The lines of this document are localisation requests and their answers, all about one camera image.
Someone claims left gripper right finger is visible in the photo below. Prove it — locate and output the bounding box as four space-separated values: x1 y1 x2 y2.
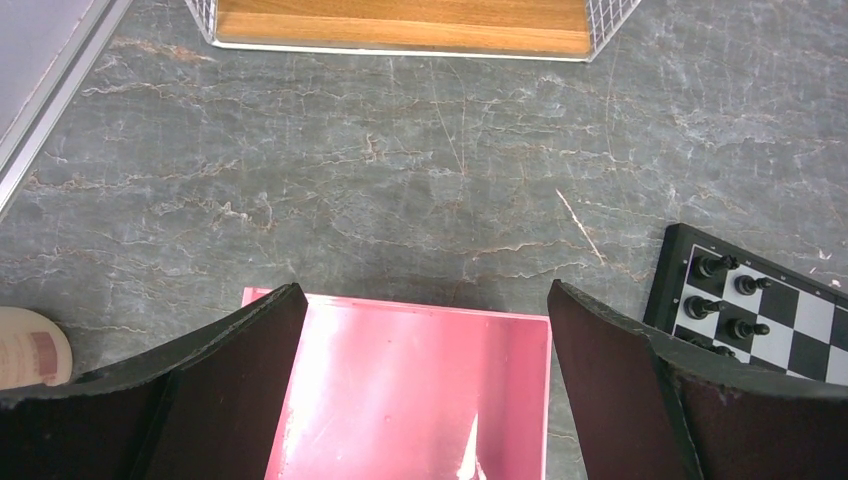
547 280 847 479

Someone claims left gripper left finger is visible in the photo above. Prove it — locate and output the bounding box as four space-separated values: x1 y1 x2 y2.
1 283 308 479

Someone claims black and white chessboard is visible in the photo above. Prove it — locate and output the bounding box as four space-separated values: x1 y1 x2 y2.
643 223 847 385

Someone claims pink plastic bin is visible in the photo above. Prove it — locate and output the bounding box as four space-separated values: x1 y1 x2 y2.
266 294 552 479

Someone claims soap pump dispenser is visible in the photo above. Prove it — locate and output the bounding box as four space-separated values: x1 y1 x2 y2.
1 306 73 390

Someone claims white wire wooden shelf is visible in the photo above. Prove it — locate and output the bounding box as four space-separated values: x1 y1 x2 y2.
186 0 639 63

